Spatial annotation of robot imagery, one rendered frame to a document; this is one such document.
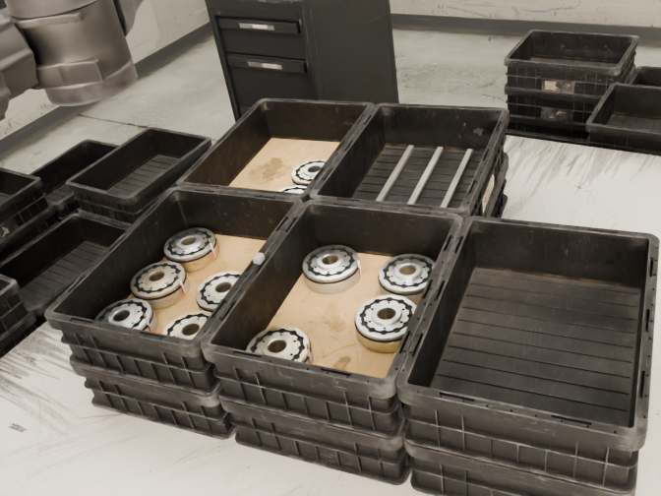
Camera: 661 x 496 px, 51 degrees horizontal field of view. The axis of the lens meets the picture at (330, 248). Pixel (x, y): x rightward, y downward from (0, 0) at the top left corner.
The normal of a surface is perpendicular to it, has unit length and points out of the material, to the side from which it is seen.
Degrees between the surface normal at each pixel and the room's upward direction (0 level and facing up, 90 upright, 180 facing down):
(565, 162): 0
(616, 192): 0
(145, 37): 90
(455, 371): 0
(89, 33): 90
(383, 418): 90
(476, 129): 90
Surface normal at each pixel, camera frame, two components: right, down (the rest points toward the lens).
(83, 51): 0.40, 0.49
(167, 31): 0.84, 0.22
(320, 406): -0.38, 0.59
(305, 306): -0.15, -0.80
